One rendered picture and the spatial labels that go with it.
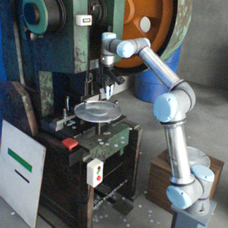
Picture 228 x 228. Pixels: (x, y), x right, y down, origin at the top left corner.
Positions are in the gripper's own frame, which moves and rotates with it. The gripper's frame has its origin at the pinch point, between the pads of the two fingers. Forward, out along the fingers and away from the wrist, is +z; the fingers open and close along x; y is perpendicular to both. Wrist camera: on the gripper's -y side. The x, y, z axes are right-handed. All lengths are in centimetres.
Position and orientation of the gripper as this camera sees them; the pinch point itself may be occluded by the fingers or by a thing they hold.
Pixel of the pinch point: (109, 97)
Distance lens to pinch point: 148.8
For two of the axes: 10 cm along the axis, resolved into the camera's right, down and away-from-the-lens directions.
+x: -6.2, 3.2, -7.1
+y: -7.8, -3.2, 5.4
